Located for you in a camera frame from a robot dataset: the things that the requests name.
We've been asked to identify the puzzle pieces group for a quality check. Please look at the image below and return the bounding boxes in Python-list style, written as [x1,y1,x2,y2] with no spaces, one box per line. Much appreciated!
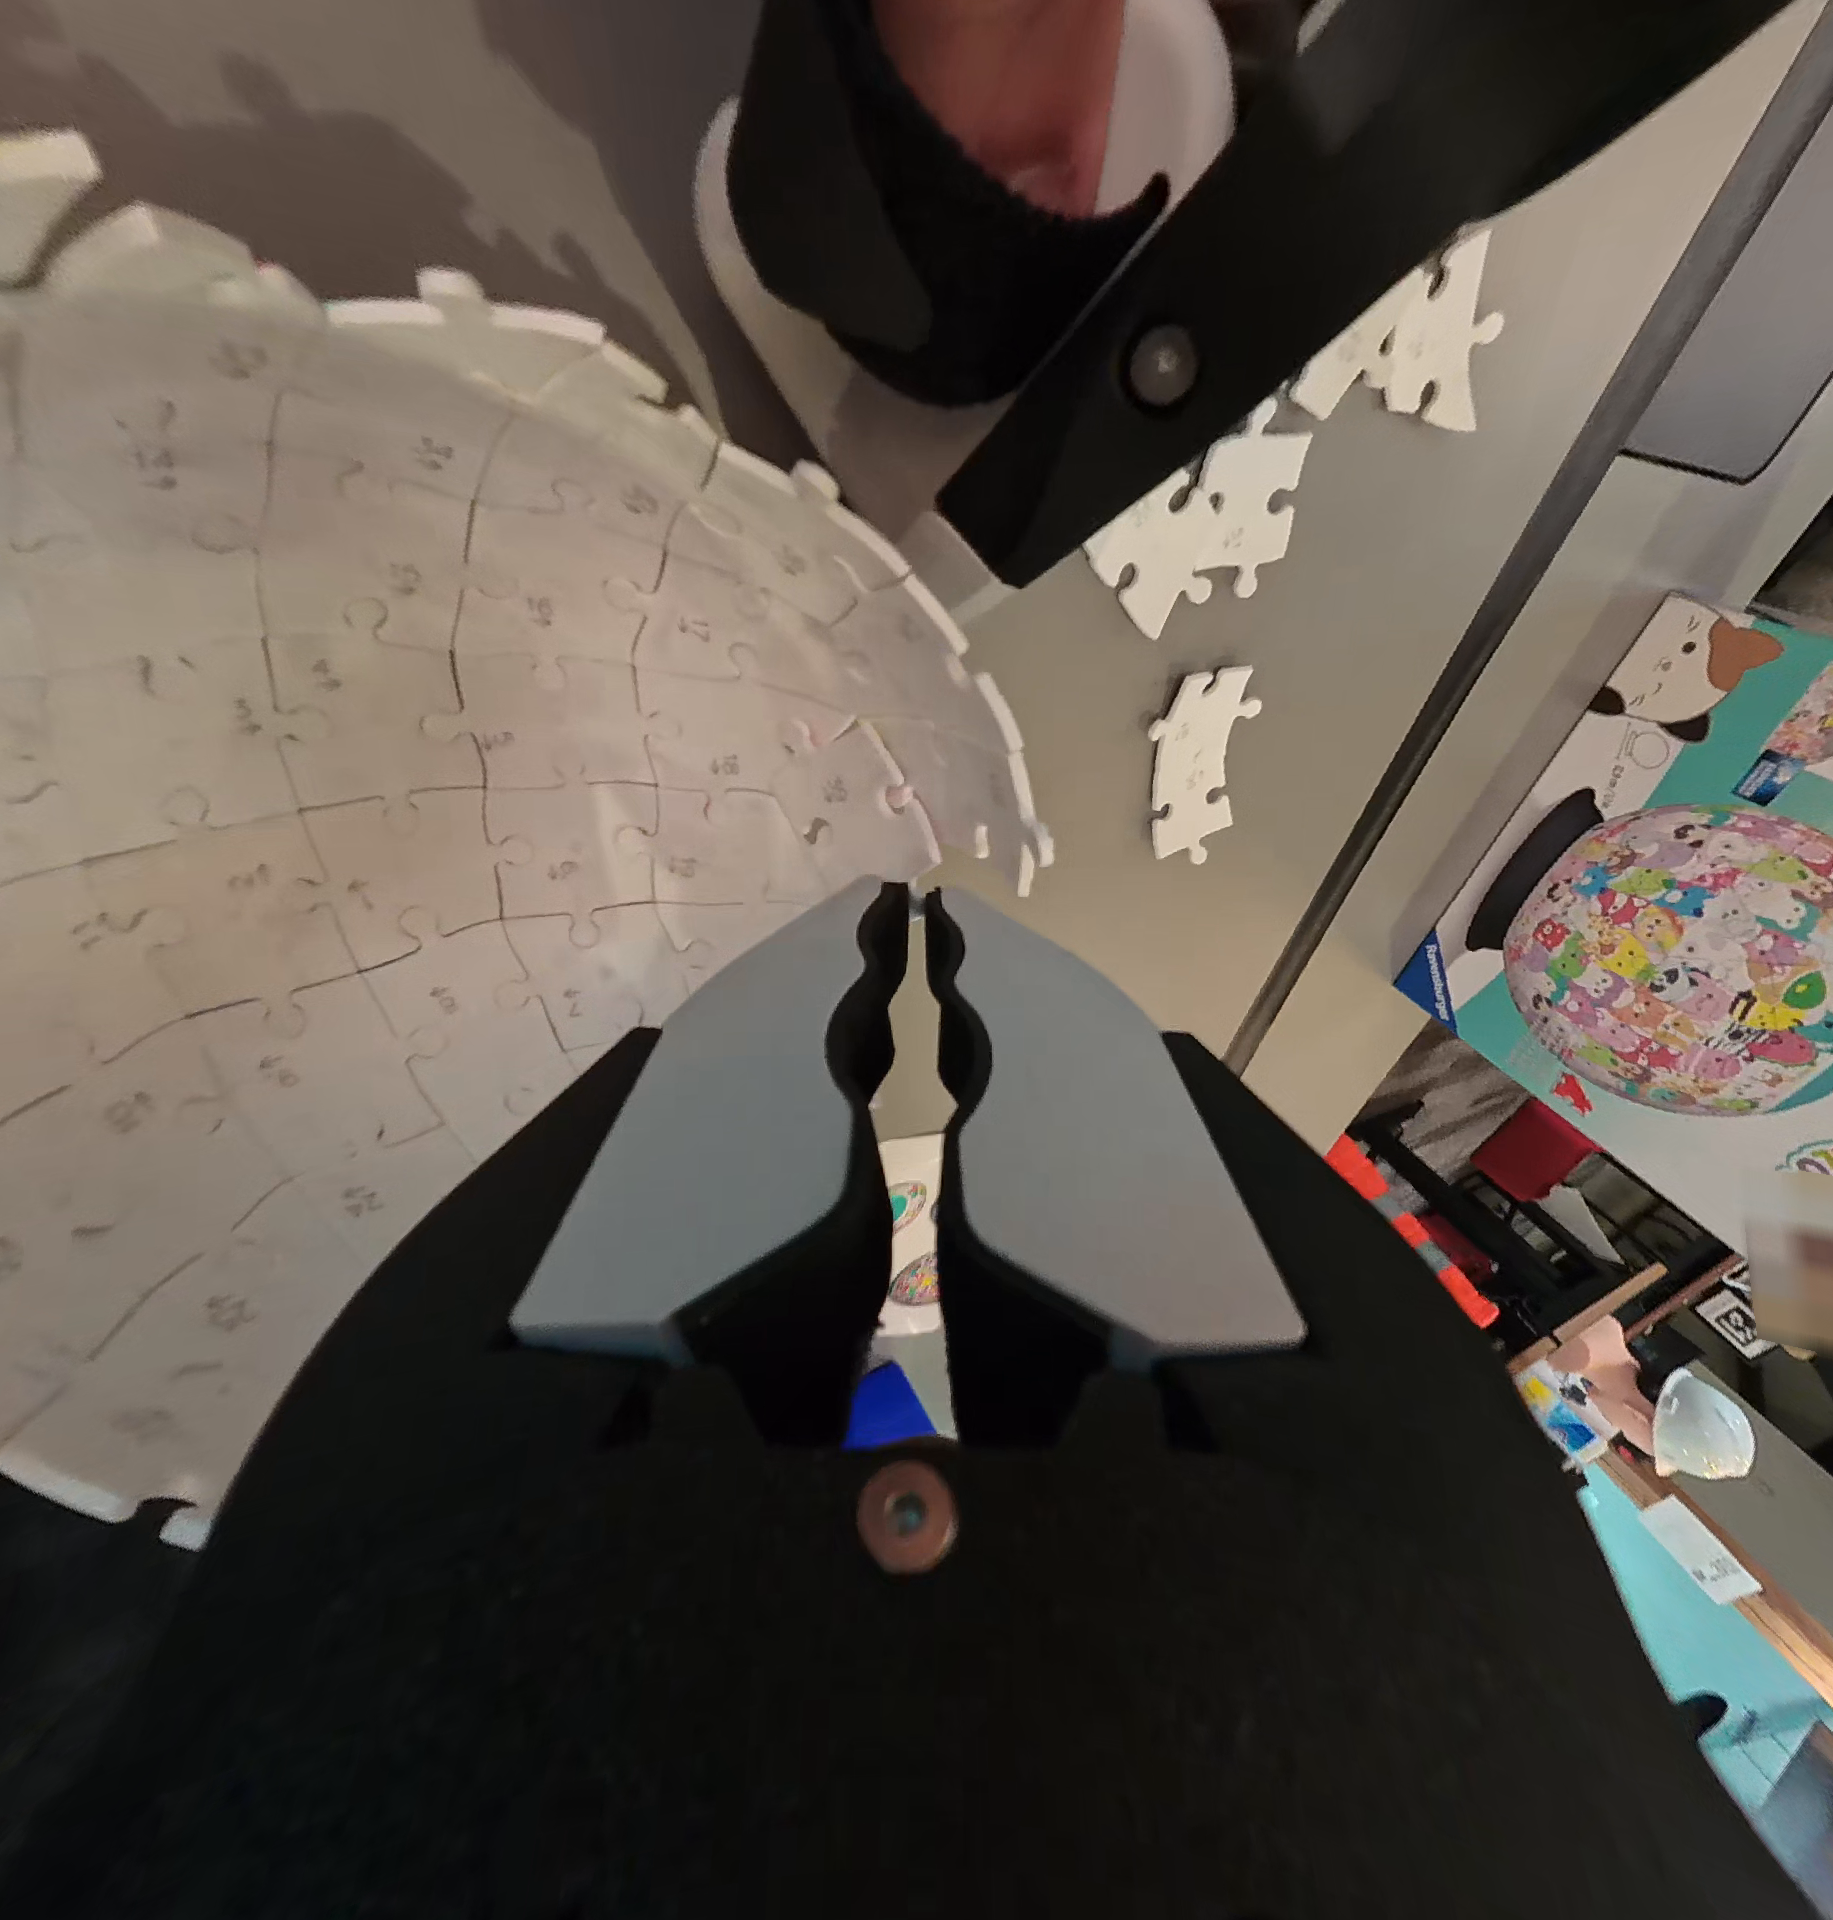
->
[1093,234,1510,865]

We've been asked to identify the person's left hand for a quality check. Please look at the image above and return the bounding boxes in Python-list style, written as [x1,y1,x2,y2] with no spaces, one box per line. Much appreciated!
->
[864,0,1163,224]

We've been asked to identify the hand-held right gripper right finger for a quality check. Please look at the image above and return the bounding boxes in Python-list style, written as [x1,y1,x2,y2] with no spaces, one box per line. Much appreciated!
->
[924,887,1308,1368]

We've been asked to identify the clear plastic cup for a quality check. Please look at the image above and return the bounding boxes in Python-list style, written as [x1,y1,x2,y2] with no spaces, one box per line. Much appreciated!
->
[1644,1365,1764,1492]

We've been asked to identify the red black object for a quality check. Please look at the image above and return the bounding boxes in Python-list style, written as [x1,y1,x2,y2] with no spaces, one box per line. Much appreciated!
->
[1328,1095,1590,1328]

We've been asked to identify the partly built white puzzle ball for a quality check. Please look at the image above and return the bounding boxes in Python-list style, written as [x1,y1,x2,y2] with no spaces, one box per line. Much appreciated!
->
[0,121,1051,1545]

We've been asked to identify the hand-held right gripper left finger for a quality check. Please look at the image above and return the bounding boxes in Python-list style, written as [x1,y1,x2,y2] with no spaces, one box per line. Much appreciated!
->
[512,878,906,1368]

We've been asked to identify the colourful puzzle ball box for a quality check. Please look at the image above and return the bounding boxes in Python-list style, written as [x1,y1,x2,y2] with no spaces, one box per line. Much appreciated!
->
[1395,592,1833,1202]

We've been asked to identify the printed instruction leaflet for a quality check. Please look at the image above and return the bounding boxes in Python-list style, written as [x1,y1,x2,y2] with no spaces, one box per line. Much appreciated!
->
[872,1139,957,1324]

